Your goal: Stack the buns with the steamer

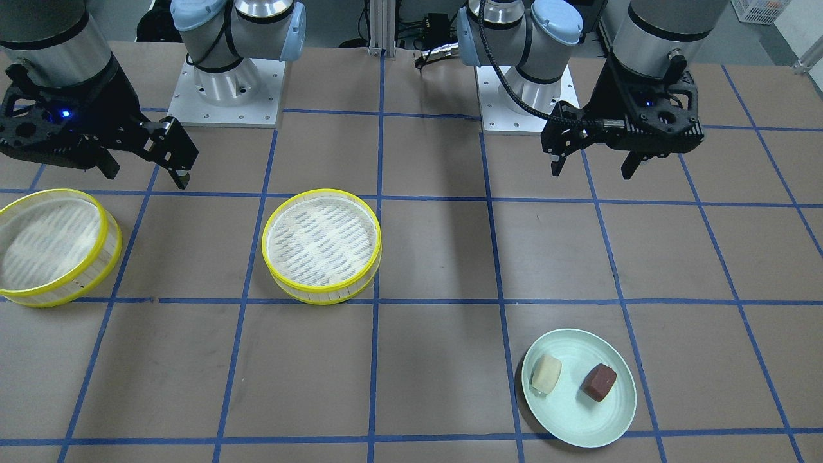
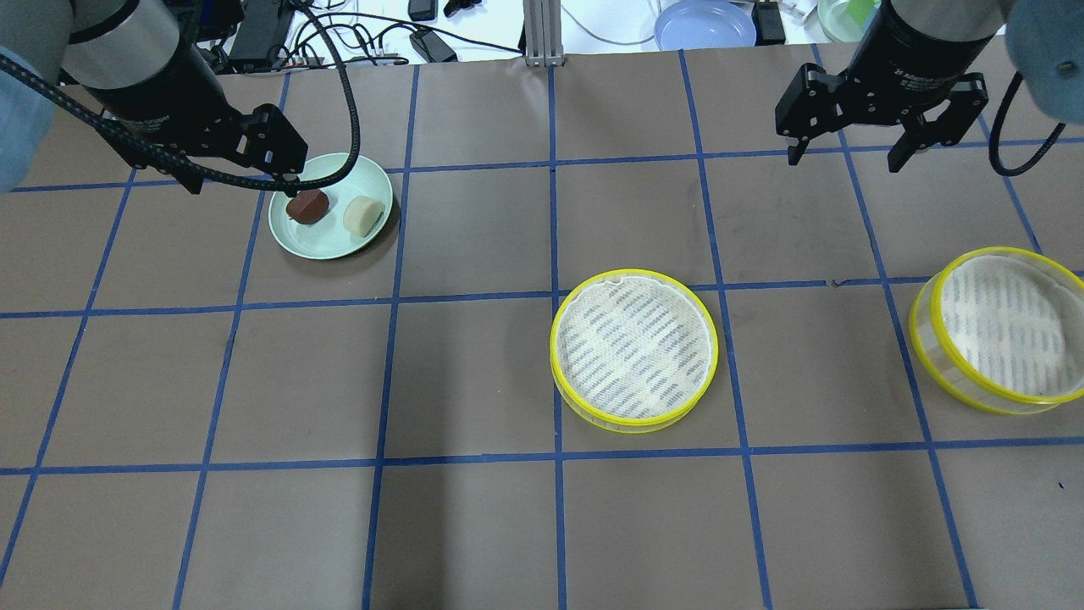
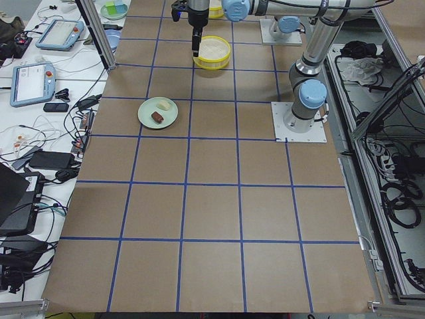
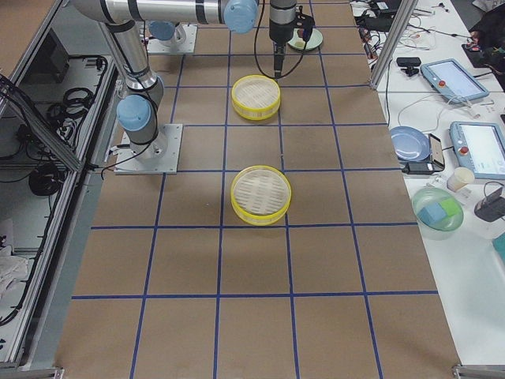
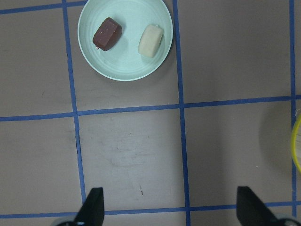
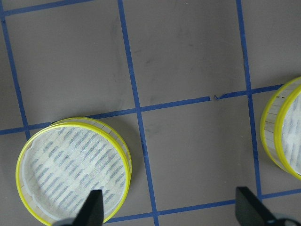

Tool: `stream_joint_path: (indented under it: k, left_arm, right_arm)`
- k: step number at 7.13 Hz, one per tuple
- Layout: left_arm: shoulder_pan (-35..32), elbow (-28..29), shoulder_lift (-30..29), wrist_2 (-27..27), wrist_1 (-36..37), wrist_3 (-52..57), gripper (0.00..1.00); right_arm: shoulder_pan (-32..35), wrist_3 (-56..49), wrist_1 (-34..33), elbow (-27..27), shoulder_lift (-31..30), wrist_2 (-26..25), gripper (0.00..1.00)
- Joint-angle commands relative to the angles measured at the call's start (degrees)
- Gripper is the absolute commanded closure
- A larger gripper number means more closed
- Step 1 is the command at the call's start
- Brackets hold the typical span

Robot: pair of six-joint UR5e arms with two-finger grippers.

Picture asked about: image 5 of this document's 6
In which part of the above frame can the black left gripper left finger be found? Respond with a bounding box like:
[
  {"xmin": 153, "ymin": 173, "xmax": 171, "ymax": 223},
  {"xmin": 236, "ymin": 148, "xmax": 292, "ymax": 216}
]
[{"xmin": 74, "ymin": 187, "xmax": 104, "ymax": 226}]

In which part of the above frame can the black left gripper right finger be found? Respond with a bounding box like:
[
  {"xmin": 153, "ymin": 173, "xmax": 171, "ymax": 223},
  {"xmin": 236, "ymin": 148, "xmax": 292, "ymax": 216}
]
[{"xmin": 236, "ymin": 186, "xmax": 281, "ymax": 226}]

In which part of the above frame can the yellow steamer tray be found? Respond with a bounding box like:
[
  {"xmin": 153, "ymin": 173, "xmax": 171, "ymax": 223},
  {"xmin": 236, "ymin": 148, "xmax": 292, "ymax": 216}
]
[{"xmin": 291, "ymin": 114, "xmax": 301, "ymax": 173}]

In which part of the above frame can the brown bun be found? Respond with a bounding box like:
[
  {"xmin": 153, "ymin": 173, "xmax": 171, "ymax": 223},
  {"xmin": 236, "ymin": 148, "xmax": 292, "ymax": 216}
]
[{"xmin": 92, "ymin": 17, "xmax": 122, "ymax": 51}]

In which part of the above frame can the white bun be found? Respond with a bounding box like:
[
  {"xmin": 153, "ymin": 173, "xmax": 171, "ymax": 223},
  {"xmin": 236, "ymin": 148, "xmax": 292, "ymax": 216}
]
[{"xmin": 138, "ymin": 24, "xmax": 163, "ymax": 58}]

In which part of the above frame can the pale green plate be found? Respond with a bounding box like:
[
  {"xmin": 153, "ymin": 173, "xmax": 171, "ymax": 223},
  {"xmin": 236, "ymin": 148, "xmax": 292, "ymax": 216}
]
[{"xmin": 78, "ymin": 0, "xmax": 174, "ymax": 81}]

